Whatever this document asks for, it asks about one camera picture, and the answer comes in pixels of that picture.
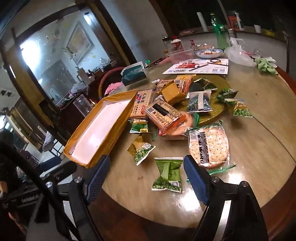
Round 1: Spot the clear plastic bag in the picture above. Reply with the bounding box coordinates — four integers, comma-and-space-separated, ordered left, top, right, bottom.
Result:
70, 82, 88, 93

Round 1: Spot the red hoop chair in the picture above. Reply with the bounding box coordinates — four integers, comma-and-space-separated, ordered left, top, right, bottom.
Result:
98, 67, 126, 98

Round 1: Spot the yellow snack packet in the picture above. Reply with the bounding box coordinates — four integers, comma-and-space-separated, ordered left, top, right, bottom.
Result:
161, 82, 185, 106

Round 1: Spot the orange snack packet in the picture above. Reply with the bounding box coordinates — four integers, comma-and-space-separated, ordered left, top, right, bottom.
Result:
157, 77, 193, 94

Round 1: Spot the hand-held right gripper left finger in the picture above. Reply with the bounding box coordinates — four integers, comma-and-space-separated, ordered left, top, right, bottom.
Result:
45, 155, 111, 241

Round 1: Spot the blue patterned plate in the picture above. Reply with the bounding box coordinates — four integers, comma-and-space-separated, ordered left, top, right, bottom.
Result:
194, 48, 224, 58

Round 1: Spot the orange barcode cracker packet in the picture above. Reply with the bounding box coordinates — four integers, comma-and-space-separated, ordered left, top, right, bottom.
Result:
144, 96, 186, 136

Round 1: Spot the dark wooden cabinet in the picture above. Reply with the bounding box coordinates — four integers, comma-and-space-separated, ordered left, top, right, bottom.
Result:
39, 79, 107, 142

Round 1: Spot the white spray bottle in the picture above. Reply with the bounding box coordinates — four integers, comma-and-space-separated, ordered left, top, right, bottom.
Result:
234, 12, 244, 30

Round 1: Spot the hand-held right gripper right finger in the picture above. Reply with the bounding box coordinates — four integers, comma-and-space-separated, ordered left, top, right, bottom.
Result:
183, 155, 269, 241

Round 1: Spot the framed picture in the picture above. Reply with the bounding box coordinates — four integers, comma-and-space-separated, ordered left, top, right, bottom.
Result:
67, 21, 95, 65

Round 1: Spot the green cloth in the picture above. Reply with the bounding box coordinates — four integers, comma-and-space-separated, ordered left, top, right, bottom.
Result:
254, 57, 278, 75

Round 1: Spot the pink cloth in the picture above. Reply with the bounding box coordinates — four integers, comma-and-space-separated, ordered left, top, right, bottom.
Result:
104, 82, 123, 95

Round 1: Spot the gold glitter turntable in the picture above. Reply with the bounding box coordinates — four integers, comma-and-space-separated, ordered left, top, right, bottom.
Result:
159, 74, 234, 127

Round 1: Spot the white paper roll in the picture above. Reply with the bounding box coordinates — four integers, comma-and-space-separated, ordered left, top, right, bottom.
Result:
196, 11, 208, 32

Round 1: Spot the printed paper leaflet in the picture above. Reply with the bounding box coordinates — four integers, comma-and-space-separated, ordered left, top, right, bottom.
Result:
162, 58, 229, 75

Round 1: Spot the black stool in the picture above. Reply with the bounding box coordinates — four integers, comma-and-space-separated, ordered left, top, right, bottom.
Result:
43, 132, 63, 158

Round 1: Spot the black cable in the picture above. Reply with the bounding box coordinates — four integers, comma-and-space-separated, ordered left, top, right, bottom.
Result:
0, 141, 74, 241

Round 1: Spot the clear glass pitcher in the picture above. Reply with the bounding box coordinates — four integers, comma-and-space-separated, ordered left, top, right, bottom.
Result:
73, 94, 94, 117

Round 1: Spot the yellow cardboard box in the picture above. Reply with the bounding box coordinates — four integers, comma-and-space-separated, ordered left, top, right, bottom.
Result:
63, 89, 139, 168

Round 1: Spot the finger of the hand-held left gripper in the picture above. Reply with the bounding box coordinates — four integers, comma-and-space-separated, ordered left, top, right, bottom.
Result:
39, 161, 77, 180

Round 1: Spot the glass jar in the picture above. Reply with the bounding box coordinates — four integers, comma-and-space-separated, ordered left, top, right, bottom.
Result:
162, 37, 173, 55

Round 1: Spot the green plastic bottle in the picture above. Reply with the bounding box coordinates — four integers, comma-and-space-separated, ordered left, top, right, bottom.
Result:
210, 13, 232, 50

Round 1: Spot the clear plastic container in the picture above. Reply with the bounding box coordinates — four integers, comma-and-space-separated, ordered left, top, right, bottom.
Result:
166, 49, 195, 64

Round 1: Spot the red and white bottle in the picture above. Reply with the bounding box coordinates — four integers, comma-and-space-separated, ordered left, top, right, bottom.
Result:
171, 37, 184, 52

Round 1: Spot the green tissue box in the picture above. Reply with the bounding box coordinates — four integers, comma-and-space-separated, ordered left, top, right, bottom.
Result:
121, 61, 149, 87

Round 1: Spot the white plastic bag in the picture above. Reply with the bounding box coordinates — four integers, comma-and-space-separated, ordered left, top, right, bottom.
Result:
224, 37, 257, 67

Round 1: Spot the grey folded cloth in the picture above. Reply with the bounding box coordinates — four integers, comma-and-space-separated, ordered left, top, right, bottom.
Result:
43, 131, 55, 152

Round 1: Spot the red box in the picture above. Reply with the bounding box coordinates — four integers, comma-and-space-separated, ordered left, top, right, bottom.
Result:
227, 16, 238, 29

